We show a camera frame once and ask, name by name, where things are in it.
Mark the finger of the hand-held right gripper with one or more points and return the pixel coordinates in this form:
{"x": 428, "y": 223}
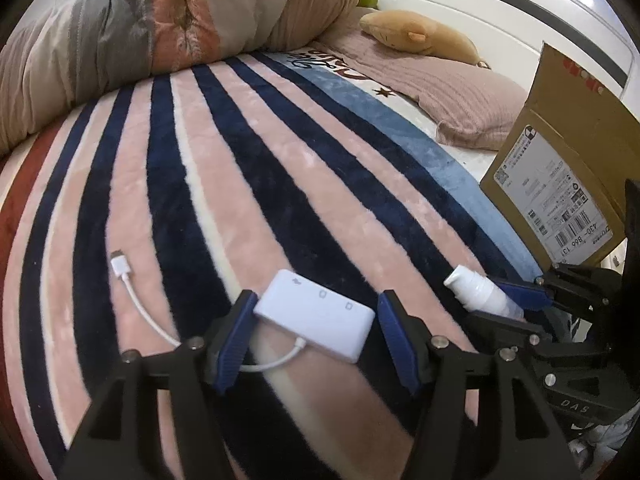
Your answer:
{"x": 510, "y": 330}
{"x": 525, "y": 294}

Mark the brown cardboard box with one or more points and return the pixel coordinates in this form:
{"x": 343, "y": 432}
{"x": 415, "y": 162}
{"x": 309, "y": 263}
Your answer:
{"x": 575, "y": 125}

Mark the pink ribbed pillow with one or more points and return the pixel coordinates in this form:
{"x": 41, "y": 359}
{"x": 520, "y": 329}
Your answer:
{"x": 450, "y": 95}

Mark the rolled pink grey duvet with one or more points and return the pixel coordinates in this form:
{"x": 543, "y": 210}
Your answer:
{"x": 150, "y": 25}

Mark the tan plush toy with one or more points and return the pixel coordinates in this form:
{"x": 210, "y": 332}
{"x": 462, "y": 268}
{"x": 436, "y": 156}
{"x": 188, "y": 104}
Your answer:
{"x": 425, "y": 35}

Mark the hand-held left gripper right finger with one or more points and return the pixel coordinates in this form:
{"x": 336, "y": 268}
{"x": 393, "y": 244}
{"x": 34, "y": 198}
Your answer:
{"x": 400, "y": 345}

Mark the white bed headboard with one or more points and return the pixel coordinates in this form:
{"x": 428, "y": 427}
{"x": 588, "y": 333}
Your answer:
{"x": 500, "y": 15}

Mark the striped plush blanket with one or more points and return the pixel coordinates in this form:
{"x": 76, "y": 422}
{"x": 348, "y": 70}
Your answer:
{"x": 250, "y": 160}

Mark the white pump bottle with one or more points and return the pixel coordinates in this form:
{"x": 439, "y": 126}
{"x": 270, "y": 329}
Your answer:
{"x": 480, "y": 292}

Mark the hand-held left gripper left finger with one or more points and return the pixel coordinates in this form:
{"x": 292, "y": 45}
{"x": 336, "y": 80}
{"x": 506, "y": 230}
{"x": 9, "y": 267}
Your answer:
{"x": 232, "y": 350}

